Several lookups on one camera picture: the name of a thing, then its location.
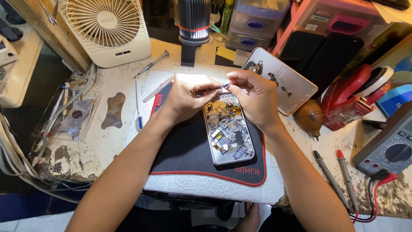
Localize person's left hand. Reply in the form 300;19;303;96
162;73;223;126

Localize person's right hand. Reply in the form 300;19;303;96
225;69;283;131

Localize silver tweezers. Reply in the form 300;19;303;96
142;74;176;104

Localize silver metal phone back plate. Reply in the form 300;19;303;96
241;47;318;116

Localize black lamp stand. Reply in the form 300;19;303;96
180;43;197;68

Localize grey precision screwdriver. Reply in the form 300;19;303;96
133;50;170;79

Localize blue bristle cleaning brush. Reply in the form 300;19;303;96
135;76;144;131

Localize silver phone housing tray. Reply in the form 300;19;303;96
202;93;256;166

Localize brown rubber air blower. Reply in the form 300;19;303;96
294;99;324;142

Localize yellow paper note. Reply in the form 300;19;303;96
216;46;238;62

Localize black red-edged mouse pad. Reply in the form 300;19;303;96
149;81;267;187

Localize black phone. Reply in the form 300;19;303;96
309;33;365;100
278;31;326;72

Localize thin metal pry sheet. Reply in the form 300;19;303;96
101;92;126;130

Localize purple plastic drawer unit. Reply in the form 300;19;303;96
225;0;292;52

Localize black ribbed lamp head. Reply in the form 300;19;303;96
177;0;212;46

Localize red plastic tool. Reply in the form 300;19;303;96
321;63;395;131

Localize green bottle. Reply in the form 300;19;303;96
220;0;235;35

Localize white foam sheet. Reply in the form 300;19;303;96
125;69;285;206

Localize white desk fan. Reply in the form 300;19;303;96
58;0;152;68

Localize black multimeter probe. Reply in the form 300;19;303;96
310;145;351;211

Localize clear plastic tool tray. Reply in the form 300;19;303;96
40;81;98;143

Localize pink plastic storage box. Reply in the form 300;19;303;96
294;0;395;42

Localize red multimeter probe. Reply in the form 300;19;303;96
334;145;360;213

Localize person's foot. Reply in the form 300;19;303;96
231;202;261;232

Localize blue packet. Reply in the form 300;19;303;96
376;84;412;118

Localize grey digital multimeter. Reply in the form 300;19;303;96
352;101;412;176

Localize white side table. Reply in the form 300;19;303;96
0;23;43;109

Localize wooden post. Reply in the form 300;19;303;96
6;0;93;73

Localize bundle of grey cables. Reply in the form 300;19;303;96
0;63;97;204

